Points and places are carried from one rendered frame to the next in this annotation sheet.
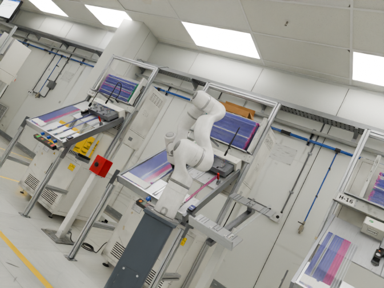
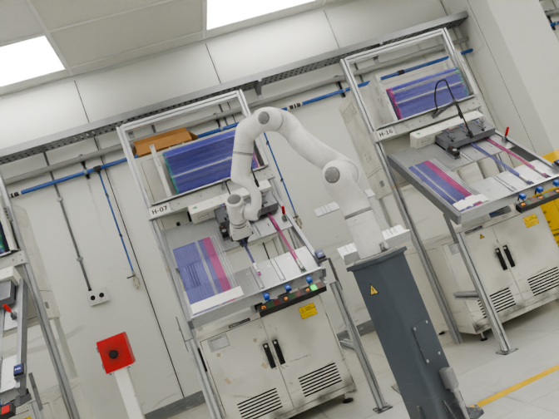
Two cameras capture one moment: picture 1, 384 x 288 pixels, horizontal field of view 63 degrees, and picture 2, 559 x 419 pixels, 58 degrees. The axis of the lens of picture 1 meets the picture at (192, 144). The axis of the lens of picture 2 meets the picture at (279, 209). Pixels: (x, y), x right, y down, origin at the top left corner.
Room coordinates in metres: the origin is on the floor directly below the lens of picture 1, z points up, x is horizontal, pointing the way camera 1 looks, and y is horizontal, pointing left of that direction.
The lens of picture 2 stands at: (0.40, 1.61, 0.80)
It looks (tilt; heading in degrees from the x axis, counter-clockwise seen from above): 6 degrees up; 316
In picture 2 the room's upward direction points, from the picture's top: 21 degrees counter-clockwise
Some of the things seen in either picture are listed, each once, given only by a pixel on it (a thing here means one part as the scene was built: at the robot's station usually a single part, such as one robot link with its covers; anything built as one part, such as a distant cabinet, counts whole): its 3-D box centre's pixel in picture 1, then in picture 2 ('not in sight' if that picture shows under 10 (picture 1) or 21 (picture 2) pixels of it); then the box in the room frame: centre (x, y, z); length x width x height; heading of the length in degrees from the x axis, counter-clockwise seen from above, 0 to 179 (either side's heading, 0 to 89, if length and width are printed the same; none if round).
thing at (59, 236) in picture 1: (82, 197); (136, 416); (2.85, 0.62, 0.39); 0.24 x 0.24 x 0.78; 58
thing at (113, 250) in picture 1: (163, 251); (271, 361); (2.85, -0.23, 0.31); 0.70 x 0.65 x 0.62; 58
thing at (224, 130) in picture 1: (228, 129); (210, 161); (2.72, -0.22, 1.52); 0.51 x 0.13 x 0.27; 58
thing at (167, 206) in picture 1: (170, 200); (367, 235); (1.70, -0.04, 0.79); 0.19 x 0.19 x 0.18
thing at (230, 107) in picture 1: (242, 112); (179, 137); (3.03, -0.29, 1.82); 0.68 x 0.30 x 0.20; 58
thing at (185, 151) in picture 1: (184, 162); (345, 188); (1.69, -0.01, 1.00); 0.19 x 0.12 x 0.24; 109
